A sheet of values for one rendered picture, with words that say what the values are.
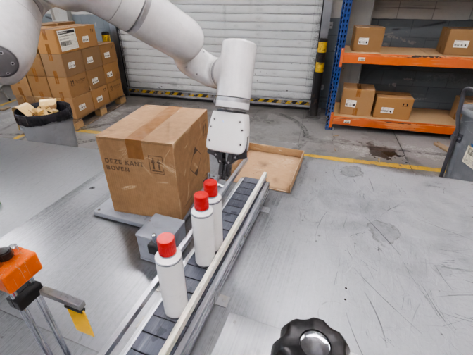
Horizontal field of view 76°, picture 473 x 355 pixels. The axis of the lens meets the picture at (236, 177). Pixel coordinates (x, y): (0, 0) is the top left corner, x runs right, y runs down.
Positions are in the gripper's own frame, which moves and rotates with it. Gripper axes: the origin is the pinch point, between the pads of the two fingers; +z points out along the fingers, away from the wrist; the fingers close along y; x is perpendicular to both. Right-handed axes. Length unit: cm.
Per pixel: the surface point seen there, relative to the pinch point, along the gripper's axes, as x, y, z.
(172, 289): -24.6, 1.3, 20.1
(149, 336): -26.2, -2.1, 30.7
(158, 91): 368, -269, -38
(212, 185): -8.4, 0.6, 2.2
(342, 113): 337, 21, -33
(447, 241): 31, 62, 15
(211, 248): -8.3, 2.0, 17.8
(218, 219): -5.1, 1.7, 11.2
